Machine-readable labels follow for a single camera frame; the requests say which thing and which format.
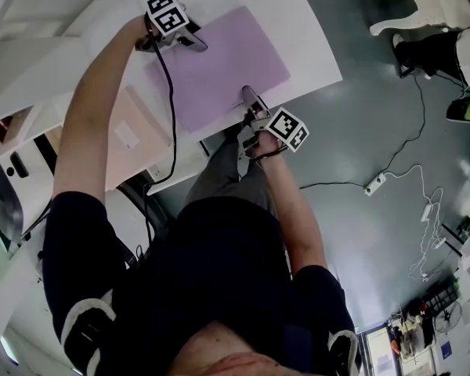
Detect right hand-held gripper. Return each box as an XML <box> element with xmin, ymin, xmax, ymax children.
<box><xmin>237</xmin><ymin>85</ymin><xmax>310</xmax><ymax>160</ymax></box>

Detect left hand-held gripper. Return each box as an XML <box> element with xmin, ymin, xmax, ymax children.
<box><xmin>146</xmin><ymin>0</ymin><xmax>208</xmax><ymax>54</ymax></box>

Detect purple folder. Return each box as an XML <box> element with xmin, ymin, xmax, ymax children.
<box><xmin>144</xmin><ymin>5</ymin><xmax>291</xmax><ymax>134</ymax></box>

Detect pink folder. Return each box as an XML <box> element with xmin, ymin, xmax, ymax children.
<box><xmin>103</xmin><ymin>85</ymin><xmax>172</xmax><ymax>192</ymax></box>

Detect person's left forearm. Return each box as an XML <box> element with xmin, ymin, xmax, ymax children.
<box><xmin>52</xmin><ymin>16</ymin><xmax>148</xmax><ymax>207</ymax></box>

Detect person's right forearm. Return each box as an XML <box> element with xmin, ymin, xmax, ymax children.
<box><xmin>257</xmin><ymin>154</ymin><xmax>330</xmax><ymax>277</ymax></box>

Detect person's right hand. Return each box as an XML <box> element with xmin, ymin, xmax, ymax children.
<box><xmin>252</xmin><ymin>129</ymin><xmax>283</xmax><ymax>159</ymax></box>

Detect person's left hand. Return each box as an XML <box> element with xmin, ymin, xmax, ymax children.
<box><xmin>135</xmin><ymin>16</ymin><xmax>157</xmax><ymax>51</ymax></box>

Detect person's grey trousers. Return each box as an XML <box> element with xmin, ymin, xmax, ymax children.
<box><xmin>186</xmin><ymin>139</ymin><xmax>277</xmax><ymax>215</ymax></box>

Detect white desk with shelves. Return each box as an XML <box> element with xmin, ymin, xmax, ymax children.
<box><xmin>0</xmin><ymin>0</ymin><xmax>344</xmax><ymax>196</ymax></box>

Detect white power strip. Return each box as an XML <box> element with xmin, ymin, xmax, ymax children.
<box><xmin>363</xmin><ymin>172</ymin><xmax>389</xmax><ymax>197</ymax></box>

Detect person's dark shirt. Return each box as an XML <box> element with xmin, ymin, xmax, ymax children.
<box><xmin>42</xmin><ymin>192</ymin><xmax>357</xmax><ymax>376</ymax></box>

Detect white dressing table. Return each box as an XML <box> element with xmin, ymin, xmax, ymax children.
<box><xmin>348</xmin><ymin>0</ymin><xmax>470</xmax><ymax>37</ymax></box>

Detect white black robot machine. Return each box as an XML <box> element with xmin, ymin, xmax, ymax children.
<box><xmin>0</xmin><ymin>149</ymin><xmax>58</xmax><ymax>250</ymax></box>

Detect person's face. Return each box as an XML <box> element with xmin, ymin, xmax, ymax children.
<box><xmin>168</xmin><ymin>321</ymin><xmax>310</xmax><ymax>376</ymax></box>

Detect black plastic crate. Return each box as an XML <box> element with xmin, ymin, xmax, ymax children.
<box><xmin>426</xmin><ymin>284</ymin><xmax>461</xmax><ymax>309</ymax></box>

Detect black floor fan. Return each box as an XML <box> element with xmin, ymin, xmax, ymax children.
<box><xmin>433</xmin><ymin>299</ymin><xmax>463</xmax><ymax>334</ymax></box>

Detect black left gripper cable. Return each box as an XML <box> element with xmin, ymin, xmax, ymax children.
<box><xmin>144</xmin><ymin>13</ymin><xmax>179</xmax><ymax>250</ymax></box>

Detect black floor cable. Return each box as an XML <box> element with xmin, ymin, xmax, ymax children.
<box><xmin>299</xmin><ymin>68</ymin><xmax>427</xmax><ymax>193</ymax></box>

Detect white charger cable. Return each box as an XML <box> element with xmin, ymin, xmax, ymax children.
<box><xmin>383</xmin><ymin>164</ymin><xmax>447</xmax><ymax>284</ymax></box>

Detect white black shoulder strap pad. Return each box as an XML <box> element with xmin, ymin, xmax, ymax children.
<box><xmin>60</xmin><ymin>287</ymin><xmax>117</xmax><ymax>376</ymax></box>
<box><xmin>327</xmin><ymin>329</ymin><xmax>360</xmax><ymax>376</ymax></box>

